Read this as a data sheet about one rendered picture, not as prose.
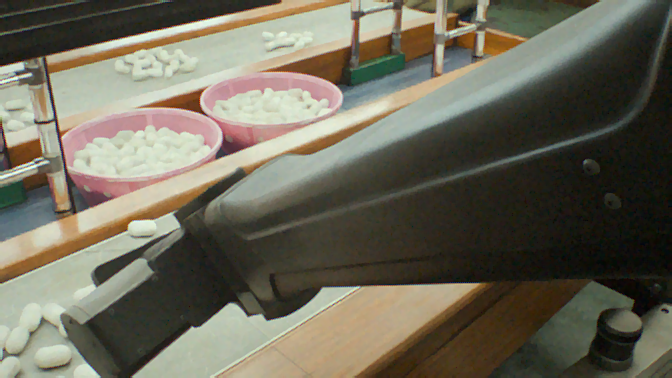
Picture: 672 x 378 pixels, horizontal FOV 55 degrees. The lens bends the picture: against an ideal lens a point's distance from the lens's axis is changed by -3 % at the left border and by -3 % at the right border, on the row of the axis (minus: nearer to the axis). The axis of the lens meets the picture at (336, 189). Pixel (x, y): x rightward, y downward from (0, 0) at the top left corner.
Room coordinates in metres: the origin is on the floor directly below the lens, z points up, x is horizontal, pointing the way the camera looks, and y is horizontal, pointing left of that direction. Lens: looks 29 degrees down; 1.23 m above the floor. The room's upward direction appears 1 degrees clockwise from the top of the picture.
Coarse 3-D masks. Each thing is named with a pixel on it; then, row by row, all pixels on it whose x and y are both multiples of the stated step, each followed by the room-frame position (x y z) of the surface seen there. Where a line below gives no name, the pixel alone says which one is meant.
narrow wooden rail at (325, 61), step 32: (384, 32) 1.63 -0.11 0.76; (416, 32) 1.70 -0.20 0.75; (256, 64) 1.37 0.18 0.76; (288, 64) 1.39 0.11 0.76; (320, 64) 1.45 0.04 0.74; (160, 96) 1.18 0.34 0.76; (192, 96) 1.21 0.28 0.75; (32, 128) 1.02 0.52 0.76; (64, 128) 1.03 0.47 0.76; (128, 128) 1.11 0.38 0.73; (160, 128) 1.15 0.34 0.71; (32, 160) 0.98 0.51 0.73
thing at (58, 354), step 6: (42, 348) 0.50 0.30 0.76; (48, 348) 0.50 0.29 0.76; (54, 348) 0.50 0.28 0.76; (60, 348) 0.50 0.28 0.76; (66, 348) 0.50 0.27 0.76; (36, 354) 0.49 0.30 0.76; (42, 354) 0.49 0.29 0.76; (48, 354) 0.49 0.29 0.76; (54, 354) 0.49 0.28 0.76; (60, 354) 0.49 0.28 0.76; (66, 354) 0.49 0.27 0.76; (36, 360) 0.49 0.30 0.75; (42, 360) 0.48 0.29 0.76; (48, 360) 0.49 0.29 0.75; (54, 360) 0.49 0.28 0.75; (60, 360) 0.49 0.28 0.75; (66, 360) 0.49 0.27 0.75; (42, 366) 0.48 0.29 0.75; (48, 366) 0.49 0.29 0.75
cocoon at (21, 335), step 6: (12, 330) 0.53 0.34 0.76; (18, 330) 0.52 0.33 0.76; (24, 330) 0.53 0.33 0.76; (12, 336) 0.51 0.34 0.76; (18, 336) 0.52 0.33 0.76; (24, 336) 0.52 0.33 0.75; (6, 342) 0.51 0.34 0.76; (12, 342) 0.51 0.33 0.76; (18, 342) 0.51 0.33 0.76; (24, 342) 0.52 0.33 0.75; (6, 348) 0.50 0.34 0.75; (12, 348) 0.50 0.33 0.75; (18, 348) 0.51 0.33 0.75
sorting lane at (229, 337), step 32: (160, 224) 0.77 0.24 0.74; (96, 256) 0.69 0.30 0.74; (0, 288) 0.62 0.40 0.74; (32, 288) 0.62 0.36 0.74; (64, 288) 0.62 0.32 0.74; (352, 288) 0.64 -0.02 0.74; (0, 320) 0.56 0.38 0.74; (224, 320) 0.57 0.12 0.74; (256, 320) 0.57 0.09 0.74; (288, 320) 0.57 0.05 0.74; (32, 352) 0.51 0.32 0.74; (192, 352) 0.52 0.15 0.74; (224, 352) 0.52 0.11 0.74; (256, 352) 0.52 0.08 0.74
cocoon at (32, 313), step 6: (30, 306) 0.56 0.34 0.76; (36, 306) 0.56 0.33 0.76; (24, 312) 0.55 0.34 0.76; (30, 312) 0.55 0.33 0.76; (36, 312) 0.56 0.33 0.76; (24, 318) 0.54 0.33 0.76; (30, 318) 0.54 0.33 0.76; (36, 318) 0.55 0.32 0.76; (24, 324) 0.54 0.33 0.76; (30, 324) 0.54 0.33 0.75; (36, 324) 0.54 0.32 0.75; (30, 330) 0.54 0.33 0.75
